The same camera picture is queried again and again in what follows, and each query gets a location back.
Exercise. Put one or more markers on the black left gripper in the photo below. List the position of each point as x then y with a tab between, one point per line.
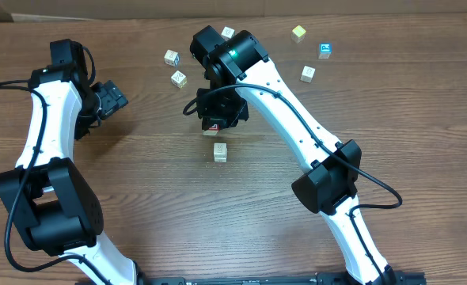
112	99

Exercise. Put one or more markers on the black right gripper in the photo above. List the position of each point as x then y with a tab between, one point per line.
221	119

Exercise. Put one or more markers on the red E wooden block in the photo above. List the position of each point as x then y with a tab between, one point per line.
212	131

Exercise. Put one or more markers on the wooden leaf number two block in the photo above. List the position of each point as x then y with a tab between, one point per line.
220	150

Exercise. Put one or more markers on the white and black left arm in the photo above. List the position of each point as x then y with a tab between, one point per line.
53	214

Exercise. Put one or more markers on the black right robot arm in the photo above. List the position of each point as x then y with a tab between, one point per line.
241	74

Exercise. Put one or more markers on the wooden block yellow side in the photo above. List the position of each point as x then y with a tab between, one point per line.
179	79

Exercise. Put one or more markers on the wooden block blue side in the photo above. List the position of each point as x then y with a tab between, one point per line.
172	58

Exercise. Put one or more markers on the wooden block top centre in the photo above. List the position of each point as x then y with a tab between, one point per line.
227	33

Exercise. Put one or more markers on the plain wooden block right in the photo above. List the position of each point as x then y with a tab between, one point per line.
307	74

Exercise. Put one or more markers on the yellow topped wooden block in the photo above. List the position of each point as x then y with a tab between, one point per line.
298	34

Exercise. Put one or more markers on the blue framed wooden block right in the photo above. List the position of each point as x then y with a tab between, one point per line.
325	50

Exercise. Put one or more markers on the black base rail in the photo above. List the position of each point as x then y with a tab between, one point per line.
331	278

